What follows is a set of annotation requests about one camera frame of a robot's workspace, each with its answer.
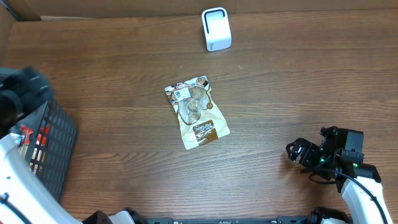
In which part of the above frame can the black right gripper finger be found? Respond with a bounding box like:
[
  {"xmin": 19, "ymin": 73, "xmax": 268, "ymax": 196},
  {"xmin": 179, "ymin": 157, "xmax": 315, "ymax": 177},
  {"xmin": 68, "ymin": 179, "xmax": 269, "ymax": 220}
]
[
  {"xmin": 285, "ymin": 143, "xmax": 299, "ymax": 161},
  {"xmin": 293, "ymin": 138, "xmax": 311, "ymax": 149}
]

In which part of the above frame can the beige brown snack pouch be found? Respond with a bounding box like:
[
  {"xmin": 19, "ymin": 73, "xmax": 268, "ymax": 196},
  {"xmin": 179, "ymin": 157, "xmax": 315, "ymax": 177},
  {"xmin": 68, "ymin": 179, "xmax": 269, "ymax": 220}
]
[{"xmin": 164, "ymin": 76, "xmax": 230, "ymax": 150}]

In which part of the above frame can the orange spaghetti pasta pack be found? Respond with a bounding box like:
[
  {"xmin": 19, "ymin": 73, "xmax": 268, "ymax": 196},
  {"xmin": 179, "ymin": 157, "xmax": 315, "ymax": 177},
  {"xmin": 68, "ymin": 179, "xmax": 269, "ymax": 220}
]
[{"xmin": 19, "ymin": 124, "xmax": 50, "ymax": 177}]

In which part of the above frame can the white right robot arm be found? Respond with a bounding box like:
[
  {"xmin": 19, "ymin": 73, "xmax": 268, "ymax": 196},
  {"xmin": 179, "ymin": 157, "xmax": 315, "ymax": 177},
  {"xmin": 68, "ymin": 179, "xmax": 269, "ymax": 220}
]
[{"xmin": 286, "ymin": 133, "xmax": 392, "ymax": 223}]

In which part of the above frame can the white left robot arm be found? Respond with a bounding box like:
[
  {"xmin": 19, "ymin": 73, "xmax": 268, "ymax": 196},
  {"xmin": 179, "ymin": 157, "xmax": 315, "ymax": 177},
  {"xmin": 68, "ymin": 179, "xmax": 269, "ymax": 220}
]
[{"xmin": 1, "ymin": 67, "xmax": 78, "ymax": 223}]

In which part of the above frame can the white barcode scanner stand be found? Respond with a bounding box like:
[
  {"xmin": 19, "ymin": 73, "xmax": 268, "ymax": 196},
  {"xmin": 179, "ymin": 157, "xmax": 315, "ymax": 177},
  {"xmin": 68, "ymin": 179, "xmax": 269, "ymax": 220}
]
[{"xmin": 201, "ymin": 7, "xmax": 232, "ymax": 52}]

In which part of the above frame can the dark grey plastic basket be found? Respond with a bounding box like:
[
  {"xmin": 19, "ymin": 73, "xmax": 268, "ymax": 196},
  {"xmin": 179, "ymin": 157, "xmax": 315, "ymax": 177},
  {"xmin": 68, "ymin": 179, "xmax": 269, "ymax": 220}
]
[{"xmin": 10, "ymin": 100, "xmax": 78, "ymax": 202}]

